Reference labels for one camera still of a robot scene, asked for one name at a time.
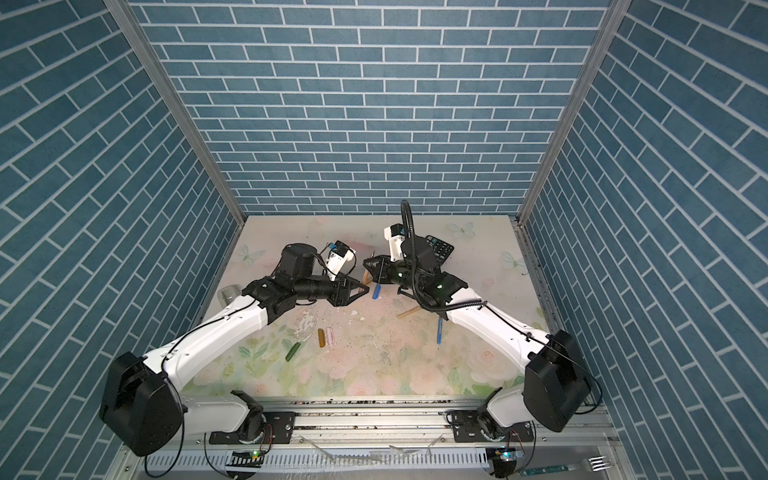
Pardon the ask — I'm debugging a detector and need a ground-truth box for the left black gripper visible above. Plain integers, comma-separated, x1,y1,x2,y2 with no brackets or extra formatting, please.
293,268,370,307

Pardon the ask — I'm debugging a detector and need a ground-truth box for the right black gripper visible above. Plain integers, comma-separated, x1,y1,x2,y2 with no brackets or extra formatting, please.
363,254,425,294

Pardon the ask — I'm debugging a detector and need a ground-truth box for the pink pen cap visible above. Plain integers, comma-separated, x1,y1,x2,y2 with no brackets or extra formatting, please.
325,327,335,346

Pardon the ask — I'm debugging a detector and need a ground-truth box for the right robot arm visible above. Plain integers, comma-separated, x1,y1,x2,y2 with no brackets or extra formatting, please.
363,237,591,439

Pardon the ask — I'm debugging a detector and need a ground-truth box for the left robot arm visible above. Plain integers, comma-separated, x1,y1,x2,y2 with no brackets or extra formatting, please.
99,243,369,457

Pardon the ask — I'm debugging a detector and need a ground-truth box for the green pen cap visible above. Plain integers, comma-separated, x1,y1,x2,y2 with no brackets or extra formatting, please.
285,342,302,362

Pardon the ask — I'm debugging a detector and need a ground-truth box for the black calculator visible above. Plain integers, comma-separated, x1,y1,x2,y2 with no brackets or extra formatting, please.
425,235,455,266

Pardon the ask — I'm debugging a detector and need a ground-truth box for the grey stapler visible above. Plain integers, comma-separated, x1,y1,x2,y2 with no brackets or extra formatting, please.
217,284,241,308

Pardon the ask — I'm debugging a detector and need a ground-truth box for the metal fork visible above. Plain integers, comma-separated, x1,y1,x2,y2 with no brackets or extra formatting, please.
518,456,614,477

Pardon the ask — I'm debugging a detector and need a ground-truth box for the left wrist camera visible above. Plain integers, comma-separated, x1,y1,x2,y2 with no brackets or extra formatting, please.
325,240,356,281

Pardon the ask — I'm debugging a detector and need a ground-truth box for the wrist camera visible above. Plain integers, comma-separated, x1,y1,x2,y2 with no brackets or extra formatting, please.
325,240,356,281
384,223,406,262

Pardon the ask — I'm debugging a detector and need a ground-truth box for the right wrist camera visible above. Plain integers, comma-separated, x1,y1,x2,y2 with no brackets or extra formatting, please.
384,223,406,262

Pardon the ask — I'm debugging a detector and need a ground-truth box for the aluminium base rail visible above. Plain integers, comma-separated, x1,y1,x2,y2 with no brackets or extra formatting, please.
110,400,632,479

